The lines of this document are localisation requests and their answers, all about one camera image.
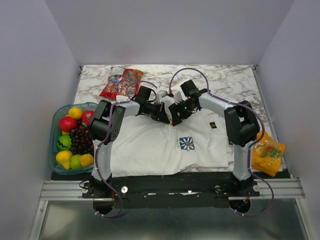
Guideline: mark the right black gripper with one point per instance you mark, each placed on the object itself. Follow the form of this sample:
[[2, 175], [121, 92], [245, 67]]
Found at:
[[174, 109]]

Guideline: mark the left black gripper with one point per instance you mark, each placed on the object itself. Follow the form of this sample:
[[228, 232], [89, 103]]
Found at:
[[160, 115]]

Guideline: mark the white garment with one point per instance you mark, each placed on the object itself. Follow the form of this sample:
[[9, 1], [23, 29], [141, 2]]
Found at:
[[146, 147]]

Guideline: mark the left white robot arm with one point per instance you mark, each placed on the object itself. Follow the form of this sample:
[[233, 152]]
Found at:
[[105, 127]]

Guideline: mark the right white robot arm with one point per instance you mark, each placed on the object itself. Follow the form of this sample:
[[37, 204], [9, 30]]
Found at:
[[240, 121]]

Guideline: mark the yellow black square pin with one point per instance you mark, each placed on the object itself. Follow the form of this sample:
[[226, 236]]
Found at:
[[213, 125]]

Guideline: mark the red snack bag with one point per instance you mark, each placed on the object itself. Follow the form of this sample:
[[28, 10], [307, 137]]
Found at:
[[129, 83]]

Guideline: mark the small blue white packet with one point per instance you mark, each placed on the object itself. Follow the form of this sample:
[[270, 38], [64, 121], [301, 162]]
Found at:
[[115, 75]]

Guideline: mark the pink toy dragon fruit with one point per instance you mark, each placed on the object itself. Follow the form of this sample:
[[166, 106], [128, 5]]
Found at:
[[86, 117]]

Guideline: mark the purple toy grapes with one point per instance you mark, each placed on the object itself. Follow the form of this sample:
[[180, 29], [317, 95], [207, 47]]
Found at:
[[82, 142]]

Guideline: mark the yellow toy lemon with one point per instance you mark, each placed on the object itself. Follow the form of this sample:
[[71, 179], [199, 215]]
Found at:
[[75, 113]]

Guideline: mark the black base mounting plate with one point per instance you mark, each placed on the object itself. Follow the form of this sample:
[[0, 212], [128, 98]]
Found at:
[[181, 190]]

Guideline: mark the orange toy fruit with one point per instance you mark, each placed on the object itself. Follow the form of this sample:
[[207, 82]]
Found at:
[[86, 160]]

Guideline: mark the red toy apple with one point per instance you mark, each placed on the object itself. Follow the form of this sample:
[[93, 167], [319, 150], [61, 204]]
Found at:
[[67, 123]]

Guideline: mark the yellow candy bag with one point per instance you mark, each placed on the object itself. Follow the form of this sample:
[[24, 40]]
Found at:
[[267, 155]]

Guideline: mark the teal plastic fruit bowl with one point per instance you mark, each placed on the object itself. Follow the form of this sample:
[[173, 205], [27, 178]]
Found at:
[[56, 132]]

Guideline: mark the green toy lime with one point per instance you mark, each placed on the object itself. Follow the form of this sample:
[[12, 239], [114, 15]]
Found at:
[[75, 162]]

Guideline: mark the green toy watermelon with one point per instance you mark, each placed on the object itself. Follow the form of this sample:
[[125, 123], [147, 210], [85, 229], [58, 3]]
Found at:
[[65, 142]]

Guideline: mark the yellow toy pear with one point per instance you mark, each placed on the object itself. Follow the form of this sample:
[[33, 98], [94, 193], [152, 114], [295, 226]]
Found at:
[[64, 158]]

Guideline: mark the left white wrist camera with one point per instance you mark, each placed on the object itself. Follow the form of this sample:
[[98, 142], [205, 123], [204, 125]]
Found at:
[[159, 95]]

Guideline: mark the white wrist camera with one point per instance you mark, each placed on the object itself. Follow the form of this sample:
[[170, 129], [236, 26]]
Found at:
[[159, 95], [176, 95]]

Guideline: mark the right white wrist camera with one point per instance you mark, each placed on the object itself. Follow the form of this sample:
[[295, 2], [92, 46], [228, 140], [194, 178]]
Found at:
[[176, 95]]

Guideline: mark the black square frame box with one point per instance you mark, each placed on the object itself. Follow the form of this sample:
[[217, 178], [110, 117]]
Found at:
[[229, 141]]

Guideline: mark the aluminium rail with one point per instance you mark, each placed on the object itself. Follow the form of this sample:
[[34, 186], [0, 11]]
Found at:
[[54, 190]]

